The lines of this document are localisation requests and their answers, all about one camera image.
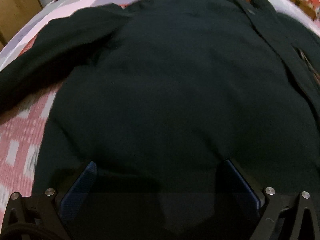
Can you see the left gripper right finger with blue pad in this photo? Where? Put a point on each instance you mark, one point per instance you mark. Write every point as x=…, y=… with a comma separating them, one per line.
x=257, y=212

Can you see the wooden wardrobe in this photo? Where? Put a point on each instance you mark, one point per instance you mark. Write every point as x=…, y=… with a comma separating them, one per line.
x=14, y=15

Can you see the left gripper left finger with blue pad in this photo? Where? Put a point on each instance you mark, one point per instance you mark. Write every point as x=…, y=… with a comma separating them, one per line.
x=53, y=214

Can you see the dark navy winter jacket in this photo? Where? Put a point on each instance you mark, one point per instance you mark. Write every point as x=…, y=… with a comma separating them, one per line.
x=160, y=95

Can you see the red white patterned mat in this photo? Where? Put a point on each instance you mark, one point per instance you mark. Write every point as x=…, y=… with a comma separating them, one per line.
x=22, y=128

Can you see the wooden bedside cabinet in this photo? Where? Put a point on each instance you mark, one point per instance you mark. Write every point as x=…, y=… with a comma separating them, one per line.
x=309, y=7

